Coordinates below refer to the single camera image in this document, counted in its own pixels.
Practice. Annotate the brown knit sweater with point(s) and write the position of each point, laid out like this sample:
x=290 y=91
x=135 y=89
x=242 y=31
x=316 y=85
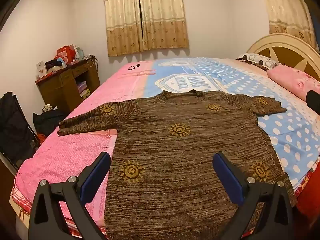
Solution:
x=175 y=155

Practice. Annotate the red bed skirt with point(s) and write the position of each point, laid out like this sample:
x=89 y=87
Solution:
x=308 y=197

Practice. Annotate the pink pillow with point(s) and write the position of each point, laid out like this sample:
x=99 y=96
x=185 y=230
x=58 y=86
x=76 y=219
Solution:
x=292 y=80

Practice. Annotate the red gift box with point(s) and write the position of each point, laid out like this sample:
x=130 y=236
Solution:
x=65 y=53

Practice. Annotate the red plaid bed sheet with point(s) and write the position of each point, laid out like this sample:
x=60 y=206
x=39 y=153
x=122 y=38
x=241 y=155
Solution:
x=21 y=197

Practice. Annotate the black suitcase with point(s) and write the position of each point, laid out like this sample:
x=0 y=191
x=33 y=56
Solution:
x=15 y=130

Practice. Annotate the pink and blue printed blanket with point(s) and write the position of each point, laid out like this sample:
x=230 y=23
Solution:
x=75 y=150

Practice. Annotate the white card box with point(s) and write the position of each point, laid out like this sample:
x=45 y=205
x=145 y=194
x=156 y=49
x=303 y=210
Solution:
x=41 y=69

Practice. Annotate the light blue bag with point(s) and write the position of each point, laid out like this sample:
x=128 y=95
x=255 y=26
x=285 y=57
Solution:
x=80 y=53

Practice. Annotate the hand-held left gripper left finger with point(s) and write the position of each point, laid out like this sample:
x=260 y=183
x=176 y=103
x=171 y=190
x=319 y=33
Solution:
x=96 y=180

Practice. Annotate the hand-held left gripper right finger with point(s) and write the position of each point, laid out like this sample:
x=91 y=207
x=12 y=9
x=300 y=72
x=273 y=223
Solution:
x=230 y=180

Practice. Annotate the cream bed headboard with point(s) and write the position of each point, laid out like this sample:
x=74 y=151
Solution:
x=287 y=47

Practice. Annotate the black and white patterned pillow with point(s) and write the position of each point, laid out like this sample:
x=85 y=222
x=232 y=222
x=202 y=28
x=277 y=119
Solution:
x=257 y=60

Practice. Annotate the dark wooden desk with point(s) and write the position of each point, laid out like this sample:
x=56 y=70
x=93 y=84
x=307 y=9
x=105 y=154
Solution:
x=60 y=87

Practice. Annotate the black bag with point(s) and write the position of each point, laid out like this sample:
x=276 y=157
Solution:
x=47 y=122

